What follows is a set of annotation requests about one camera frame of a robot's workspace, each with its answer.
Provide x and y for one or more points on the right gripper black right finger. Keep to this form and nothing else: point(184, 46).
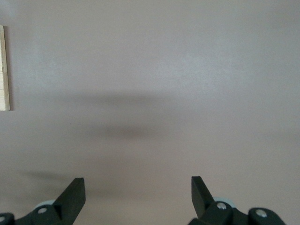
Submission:
point(199, 197)

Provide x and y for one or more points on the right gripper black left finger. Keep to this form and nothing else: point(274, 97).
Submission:
point(72, 199)

